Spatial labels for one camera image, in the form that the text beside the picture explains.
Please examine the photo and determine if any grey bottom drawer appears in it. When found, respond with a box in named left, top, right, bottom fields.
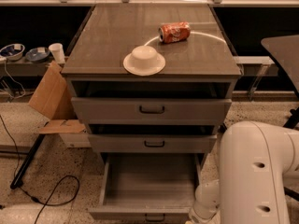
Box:
left=89, top=153, right=203, bottom=224

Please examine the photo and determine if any grey drawer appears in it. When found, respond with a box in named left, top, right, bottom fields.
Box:
left=71, top=98, right=232, bottom=125
left=89, top=153, right=203, bottom=224
left=88, top=134, right=217, bottom=153

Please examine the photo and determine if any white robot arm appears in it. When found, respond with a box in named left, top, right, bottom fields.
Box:
left=185, top=121, right=299, bottom=224

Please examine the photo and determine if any grey drawer cabinet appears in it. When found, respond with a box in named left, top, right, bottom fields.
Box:
left=61, top=3, right=242, bottom=170

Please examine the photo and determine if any grey top drawer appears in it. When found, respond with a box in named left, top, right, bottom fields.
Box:
left=71, top=98, right=232, bottom=125

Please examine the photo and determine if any grey middle drawer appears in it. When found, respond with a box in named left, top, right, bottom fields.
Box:
left=88, top=134, right=217, bottom=153

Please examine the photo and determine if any white upturned bowl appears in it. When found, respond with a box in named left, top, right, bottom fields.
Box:
left=123, top=46, right=165, bottom=76

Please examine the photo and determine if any orange soda can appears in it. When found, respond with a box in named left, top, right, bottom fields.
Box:
left=158, top=21, right=191, bottom=44

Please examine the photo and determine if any brown cardboard box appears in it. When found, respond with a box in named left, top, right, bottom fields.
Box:
left=29, top=62, right=85, bottom=134

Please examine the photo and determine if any white paper cup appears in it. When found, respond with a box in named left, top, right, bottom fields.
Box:
left=49, top=43, right=65, bottom=63

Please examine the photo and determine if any blue patterned bowl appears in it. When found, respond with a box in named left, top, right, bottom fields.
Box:
left=25, top=47, right=50, bottom=63

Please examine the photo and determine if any grey side shelf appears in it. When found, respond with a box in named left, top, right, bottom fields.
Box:
left=0, top=58, right=54, bottom=77

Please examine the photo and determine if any white and blue bowl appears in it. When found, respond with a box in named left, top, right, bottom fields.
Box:
left=0, top=43, right=25, bottom=61

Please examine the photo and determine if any dark table top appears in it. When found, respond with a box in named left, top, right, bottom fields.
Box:
left=261, top=35, right=299, bottom=94

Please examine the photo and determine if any black left stand leg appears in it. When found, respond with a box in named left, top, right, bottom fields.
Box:
left=10, top=134, right=45, bottom=189

